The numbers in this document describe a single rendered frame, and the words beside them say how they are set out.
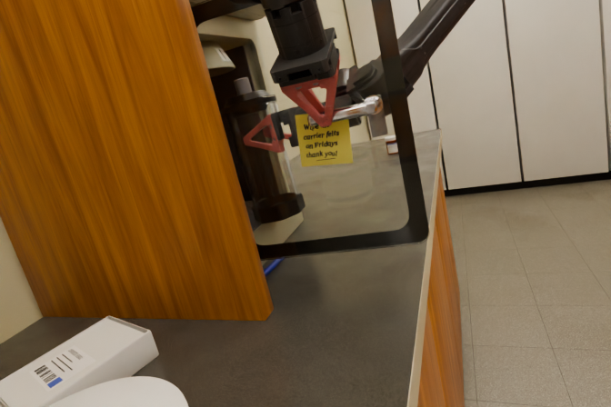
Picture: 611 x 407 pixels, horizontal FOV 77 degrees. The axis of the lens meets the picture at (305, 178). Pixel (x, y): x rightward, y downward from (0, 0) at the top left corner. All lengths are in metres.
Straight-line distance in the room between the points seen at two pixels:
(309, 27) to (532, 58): 3.28
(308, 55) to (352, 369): 0.34
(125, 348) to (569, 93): 3.54
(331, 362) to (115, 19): 0.49
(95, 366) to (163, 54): 0.39
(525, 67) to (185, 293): 3.33
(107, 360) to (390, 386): 0.34
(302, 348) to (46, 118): 0.50
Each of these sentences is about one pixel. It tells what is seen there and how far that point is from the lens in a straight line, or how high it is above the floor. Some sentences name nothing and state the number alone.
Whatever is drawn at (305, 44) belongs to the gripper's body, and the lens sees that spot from 0.43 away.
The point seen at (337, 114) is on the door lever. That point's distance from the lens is 0.49.
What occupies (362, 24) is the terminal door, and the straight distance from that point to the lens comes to 0.53.
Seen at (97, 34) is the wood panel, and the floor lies 1.37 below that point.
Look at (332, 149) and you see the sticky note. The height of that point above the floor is 1.15.
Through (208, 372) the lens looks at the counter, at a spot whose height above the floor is 0.94.
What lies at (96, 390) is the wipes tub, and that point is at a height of 1.09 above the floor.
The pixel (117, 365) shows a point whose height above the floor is 0.97.
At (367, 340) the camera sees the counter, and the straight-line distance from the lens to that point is 0.50.
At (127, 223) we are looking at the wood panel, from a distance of 0.64.
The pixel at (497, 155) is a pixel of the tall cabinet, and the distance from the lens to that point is 3.72.
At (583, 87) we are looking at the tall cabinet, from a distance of 3.74.
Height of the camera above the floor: 1.24
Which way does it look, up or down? 12 degrees down
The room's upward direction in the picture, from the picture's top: 13 degrees counter-clockwise
